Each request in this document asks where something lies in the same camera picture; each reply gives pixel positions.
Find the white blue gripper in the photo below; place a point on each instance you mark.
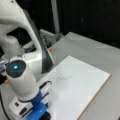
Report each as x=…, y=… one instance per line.
x=32, y=106

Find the white whiteboard panel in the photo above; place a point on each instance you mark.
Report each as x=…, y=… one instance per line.
x=74, y=84

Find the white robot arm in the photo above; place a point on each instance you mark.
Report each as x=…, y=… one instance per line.
x=21, y=67

